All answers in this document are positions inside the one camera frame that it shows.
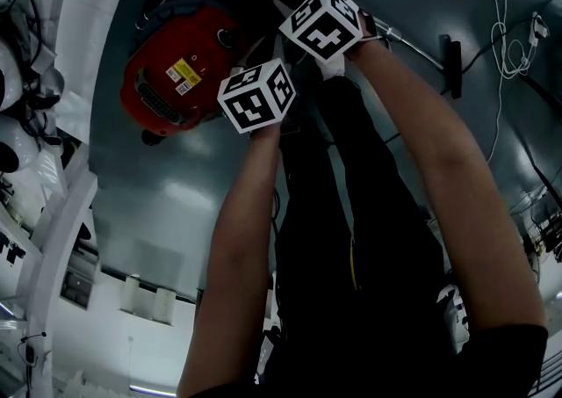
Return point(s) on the metal vacuum wand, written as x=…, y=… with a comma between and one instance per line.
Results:
x=412, y=47

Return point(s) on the white shelf rack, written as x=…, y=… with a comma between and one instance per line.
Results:
x=79, y=1

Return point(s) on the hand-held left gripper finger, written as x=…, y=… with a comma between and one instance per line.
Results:
x=280, y=47
x=240, y=70

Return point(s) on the person's right white shoe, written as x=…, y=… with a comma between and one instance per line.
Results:
x=334, y=66

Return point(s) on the person's right forearm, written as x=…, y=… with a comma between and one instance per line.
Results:
x=448, y=168

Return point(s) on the person's black clothed body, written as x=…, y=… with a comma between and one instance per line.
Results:
x=351, y=212

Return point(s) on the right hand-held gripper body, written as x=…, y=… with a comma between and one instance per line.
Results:
x=325, y=25

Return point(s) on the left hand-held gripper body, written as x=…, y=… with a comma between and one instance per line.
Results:
x=254, y=99

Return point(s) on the person's left forearm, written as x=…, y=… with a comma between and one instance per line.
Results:
x=237, y=233

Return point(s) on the red vacuum cleaner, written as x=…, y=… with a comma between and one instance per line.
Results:
x=175, y=49

